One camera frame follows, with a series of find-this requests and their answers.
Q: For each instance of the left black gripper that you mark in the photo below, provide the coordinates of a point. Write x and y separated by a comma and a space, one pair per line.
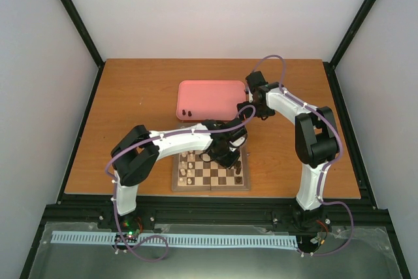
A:
229, 163

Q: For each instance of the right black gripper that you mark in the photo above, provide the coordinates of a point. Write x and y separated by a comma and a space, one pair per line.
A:
268, 112

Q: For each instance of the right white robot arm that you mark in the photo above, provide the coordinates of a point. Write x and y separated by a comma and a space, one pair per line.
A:
317, 143

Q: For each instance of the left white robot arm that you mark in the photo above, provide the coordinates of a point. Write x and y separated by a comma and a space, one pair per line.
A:
134, 157

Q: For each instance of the wooden chess board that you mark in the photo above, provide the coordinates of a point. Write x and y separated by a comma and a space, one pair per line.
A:
207, 175

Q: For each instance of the pink plastic tray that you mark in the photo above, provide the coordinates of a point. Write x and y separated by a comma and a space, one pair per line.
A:
209, 99

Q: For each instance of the transparent acrylic sheet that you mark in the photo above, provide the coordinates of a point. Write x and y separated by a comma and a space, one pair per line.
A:
368, 256

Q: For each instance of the black aluminium frame base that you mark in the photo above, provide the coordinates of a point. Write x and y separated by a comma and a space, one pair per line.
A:
277, 215

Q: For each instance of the light blue cable duct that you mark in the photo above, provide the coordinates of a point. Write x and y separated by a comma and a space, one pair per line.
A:
283, 242

